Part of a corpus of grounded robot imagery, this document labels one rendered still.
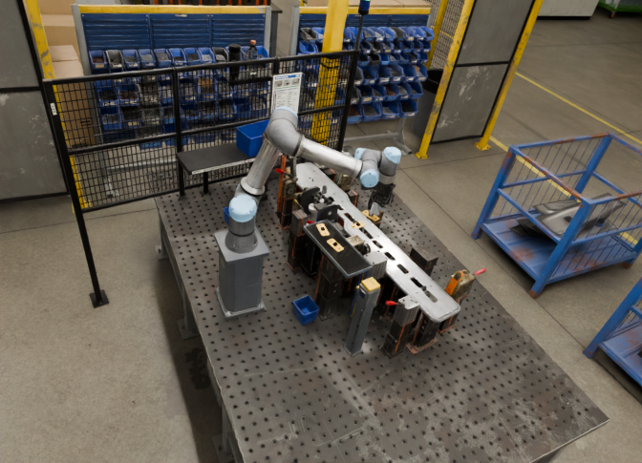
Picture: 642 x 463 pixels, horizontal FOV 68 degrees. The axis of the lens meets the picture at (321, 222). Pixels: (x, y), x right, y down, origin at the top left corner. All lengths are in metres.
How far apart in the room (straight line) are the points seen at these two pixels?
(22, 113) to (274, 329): 2.45
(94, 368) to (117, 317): 0.39
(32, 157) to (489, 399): 3.47
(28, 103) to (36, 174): 0.59
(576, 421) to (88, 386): 2.56
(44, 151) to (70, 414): 1.97
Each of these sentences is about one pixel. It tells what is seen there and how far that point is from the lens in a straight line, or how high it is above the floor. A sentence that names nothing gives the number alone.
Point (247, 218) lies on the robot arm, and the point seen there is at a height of 1.29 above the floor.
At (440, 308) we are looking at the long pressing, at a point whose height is 1.00.
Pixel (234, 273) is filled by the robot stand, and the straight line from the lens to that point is 2.23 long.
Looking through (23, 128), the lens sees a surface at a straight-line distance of 4.02.
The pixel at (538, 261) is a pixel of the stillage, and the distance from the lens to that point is 4.29.
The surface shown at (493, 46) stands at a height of 1.23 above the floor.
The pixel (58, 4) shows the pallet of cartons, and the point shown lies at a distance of 6.45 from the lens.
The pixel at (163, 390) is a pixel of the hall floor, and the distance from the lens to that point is 3.07.
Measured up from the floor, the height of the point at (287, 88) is 1.35.
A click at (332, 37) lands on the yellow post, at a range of 3.27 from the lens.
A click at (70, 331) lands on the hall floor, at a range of 3.45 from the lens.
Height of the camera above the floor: 2.58
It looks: 38 degrees down
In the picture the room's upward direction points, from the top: 9 degrees clockwise
